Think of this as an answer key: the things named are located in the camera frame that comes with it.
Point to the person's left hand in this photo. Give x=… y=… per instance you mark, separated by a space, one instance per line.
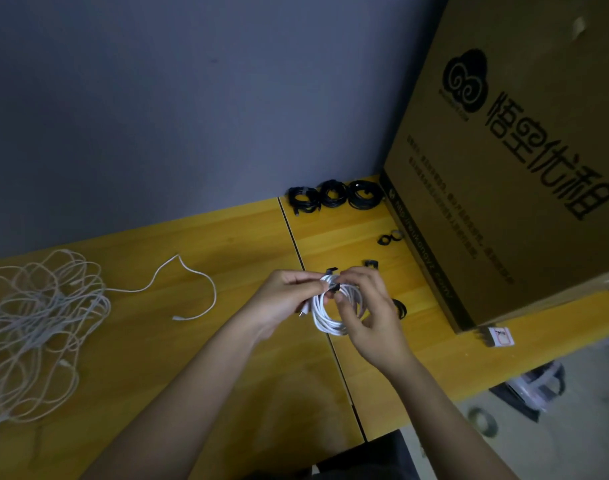
x=280 y=300

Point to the person's right hand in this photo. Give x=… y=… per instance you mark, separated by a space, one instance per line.
x=379 y=330

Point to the group of black cable ties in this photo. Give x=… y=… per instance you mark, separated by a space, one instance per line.
x=386 y=238

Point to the person's right forearm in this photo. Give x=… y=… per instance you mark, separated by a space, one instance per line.
x=449 y=425

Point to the person's left forearm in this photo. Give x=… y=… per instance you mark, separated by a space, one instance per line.
x=175 y=415

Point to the person's dark clothing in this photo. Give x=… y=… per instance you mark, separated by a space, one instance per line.
x=369 y=460

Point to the small white packet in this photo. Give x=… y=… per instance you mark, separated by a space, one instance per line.
x=500 y=337

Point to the small round grey object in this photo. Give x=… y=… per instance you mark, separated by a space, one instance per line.
x=482 y=423

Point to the dark object on floor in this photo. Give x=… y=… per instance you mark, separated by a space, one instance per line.
x=532 y=387

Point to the cardboard box with black print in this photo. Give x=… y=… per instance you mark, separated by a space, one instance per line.
x=524 y=145

